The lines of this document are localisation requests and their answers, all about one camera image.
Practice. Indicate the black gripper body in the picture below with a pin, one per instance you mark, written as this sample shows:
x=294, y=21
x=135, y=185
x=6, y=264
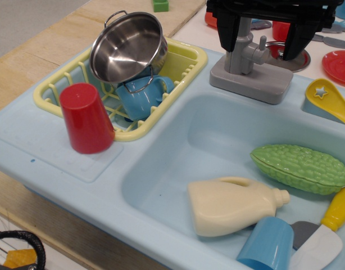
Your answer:
x=319, y=13

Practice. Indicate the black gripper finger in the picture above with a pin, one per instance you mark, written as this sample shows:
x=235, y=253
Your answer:
x=298, y=37
x=228, y=28

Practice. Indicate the grey toy faucet lever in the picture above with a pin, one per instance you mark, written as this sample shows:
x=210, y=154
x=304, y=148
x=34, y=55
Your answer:
x=262, y=52

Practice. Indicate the red cup behind faucet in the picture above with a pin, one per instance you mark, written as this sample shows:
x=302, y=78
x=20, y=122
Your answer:
x=210, y=20

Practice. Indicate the red cup far right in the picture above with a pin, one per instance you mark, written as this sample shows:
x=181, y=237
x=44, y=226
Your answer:
x=280, y=30

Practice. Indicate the grey toy fork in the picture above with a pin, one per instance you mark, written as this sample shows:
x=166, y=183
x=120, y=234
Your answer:
x=336, y=28

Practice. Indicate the blue toy utensil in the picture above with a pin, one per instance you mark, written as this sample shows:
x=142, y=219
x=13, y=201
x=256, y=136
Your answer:
x=340, y=14

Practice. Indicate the steel pot lid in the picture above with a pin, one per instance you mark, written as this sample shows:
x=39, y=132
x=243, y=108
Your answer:
x=276, y=49

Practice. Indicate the grey toy knife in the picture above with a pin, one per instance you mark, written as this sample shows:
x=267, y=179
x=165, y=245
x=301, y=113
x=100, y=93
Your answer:
x=333, y=42

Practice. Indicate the grey toy faucet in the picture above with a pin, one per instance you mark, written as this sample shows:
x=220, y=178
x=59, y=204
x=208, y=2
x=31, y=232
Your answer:
x=237, y=71

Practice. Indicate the red plastic plate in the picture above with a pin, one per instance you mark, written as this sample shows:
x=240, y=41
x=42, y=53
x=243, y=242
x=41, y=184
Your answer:
x=334, y=65

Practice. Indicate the yellow dish rack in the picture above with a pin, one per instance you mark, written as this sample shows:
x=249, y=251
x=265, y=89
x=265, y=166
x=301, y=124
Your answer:
x=183, y=63

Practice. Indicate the yellow star spoon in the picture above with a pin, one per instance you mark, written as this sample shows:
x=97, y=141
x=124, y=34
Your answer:
x=324, y=94

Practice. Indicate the green toy block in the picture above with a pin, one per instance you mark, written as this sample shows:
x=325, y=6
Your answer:
x=160, y=5

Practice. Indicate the stainless steel pot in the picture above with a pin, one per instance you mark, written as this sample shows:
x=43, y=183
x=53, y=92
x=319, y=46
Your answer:
x=130, y=46

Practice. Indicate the blue plastic mug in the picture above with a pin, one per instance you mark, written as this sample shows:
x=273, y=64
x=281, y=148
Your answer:
x=139, y=95

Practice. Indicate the green toy bitter gourd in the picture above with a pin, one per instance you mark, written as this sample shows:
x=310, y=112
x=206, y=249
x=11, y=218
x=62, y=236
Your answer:
x=301, y=168

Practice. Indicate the red plastic cup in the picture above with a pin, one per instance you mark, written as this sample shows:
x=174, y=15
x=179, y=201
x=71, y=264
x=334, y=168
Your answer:
x=89, y=128

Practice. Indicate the cream toy detergent bottle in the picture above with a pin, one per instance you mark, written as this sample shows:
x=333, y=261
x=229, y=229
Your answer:
x=225, y=205

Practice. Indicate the light blue toy sink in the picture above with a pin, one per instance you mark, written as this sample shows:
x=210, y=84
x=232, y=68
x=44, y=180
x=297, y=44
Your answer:
x=136, y=191

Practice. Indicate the grey toy scraper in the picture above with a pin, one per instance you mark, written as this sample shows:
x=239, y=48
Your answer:
x=302, y=231

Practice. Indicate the blue plastic cup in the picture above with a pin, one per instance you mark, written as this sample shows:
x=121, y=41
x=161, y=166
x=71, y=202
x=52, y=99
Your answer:
x=269, y=246

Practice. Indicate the orange object bottom left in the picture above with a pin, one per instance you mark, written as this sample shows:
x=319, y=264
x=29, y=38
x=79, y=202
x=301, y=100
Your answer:
x=20, y=258

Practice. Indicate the yellow handled white spatula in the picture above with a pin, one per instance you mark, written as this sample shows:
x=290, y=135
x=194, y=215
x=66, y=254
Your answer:
x=324, y=245

